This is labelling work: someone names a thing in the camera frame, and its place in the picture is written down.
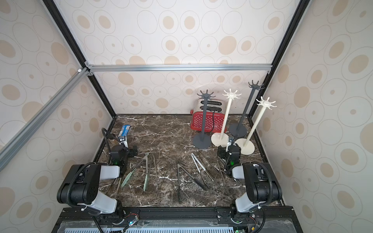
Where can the diagonal aluminium bar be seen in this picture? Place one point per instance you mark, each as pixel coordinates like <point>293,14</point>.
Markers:
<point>18,141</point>

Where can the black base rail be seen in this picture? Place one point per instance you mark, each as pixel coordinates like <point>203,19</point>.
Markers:
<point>278,219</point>

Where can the white utensil rack left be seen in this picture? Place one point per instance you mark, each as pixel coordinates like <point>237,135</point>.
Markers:
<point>221,139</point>

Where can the red white toaster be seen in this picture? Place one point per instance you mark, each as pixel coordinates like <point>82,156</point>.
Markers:
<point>215,115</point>

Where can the blue small package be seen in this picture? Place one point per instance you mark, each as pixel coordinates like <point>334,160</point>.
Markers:
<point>124,131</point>

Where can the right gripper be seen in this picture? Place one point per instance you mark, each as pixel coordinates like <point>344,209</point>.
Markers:
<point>230,149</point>

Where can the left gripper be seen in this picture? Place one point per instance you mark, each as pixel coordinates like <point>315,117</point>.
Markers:
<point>128,149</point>

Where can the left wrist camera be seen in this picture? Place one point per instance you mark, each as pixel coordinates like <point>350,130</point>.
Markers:
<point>123,141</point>

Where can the white utensil rack right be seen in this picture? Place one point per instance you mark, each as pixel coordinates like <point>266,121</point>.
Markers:
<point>246,146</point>

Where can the horizontal aluminium bar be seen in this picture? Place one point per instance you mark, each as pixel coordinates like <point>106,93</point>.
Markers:
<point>175,68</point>

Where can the dark grey utensil rack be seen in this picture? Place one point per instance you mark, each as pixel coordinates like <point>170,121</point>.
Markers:
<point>202,140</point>

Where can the dark grey rack back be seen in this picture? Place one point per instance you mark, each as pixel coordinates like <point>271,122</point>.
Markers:
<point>238,129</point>

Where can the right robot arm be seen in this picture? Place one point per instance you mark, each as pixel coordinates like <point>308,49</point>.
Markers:
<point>262,186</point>

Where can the white utensil rack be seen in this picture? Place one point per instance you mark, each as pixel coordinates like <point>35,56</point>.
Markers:
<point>246,146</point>
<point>221,139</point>

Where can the green tipped tongs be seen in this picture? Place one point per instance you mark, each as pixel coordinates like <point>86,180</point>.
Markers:
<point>142,167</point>

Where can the small steel tongs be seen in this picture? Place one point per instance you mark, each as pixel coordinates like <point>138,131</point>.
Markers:
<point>200,166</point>

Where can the thin steel tongs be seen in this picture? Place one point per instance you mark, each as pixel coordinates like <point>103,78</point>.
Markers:
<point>155,167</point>

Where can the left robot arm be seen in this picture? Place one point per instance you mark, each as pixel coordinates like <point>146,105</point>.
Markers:
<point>80,187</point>

